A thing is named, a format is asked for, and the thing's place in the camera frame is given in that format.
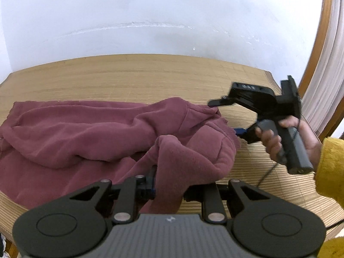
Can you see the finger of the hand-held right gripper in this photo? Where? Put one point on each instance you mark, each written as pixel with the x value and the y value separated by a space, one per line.
pixel 221 102
pixel 239 131

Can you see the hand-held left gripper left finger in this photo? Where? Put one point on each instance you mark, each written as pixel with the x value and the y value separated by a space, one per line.
pixel 149 185

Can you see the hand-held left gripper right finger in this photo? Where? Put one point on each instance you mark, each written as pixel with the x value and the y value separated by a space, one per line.
pixel 193 193

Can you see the maroon hoodie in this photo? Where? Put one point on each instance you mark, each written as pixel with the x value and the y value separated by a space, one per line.
pixel 80 139

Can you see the person's right forearm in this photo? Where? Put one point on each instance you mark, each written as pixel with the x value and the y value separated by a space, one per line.
pixel 332 166

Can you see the person's right hand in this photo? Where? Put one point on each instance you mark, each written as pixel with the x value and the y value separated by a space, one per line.
pixel 309 142

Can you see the white curtain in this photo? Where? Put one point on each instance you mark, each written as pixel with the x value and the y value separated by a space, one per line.
pixel 332 67

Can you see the person's yellow sweater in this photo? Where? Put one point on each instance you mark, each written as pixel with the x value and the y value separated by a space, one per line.
pixel 334 250

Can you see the wooden door frame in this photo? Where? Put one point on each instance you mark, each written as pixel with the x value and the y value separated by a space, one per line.
pixel 319 32

